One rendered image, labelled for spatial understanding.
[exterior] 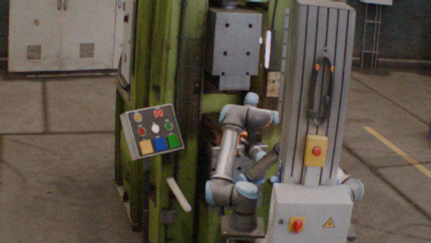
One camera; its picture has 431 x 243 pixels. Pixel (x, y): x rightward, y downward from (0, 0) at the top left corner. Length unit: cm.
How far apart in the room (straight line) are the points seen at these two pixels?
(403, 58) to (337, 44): 914
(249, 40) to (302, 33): 141
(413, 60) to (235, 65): 815
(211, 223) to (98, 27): 535
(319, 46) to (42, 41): 685
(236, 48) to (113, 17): 533
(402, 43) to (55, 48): 617
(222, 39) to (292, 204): 159
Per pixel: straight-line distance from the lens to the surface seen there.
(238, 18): 406
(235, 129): 341
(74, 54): 931
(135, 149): 383
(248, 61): 413
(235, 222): 336
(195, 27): 413
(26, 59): 931
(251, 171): 368
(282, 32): 433
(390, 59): 1171
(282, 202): 272
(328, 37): 275
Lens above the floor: 236
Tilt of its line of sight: 18 degrees down
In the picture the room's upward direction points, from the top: 4 degrees clockwise
